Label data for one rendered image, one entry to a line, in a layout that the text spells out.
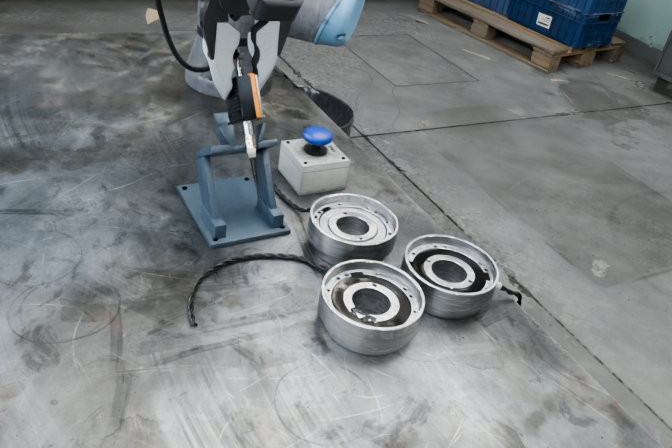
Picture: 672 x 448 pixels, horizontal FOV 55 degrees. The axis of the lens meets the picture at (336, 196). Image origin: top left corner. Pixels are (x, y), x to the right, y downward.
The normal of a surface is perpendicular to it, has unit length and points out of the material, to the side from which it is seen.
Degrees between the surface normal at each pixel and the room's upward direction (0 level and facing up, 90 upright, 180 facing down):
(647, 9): 90
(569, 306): 0
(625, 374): 0
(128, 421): 0
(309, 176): 90
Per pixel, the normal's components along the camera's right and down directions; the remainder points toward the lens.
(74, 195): 0.15, -0.83
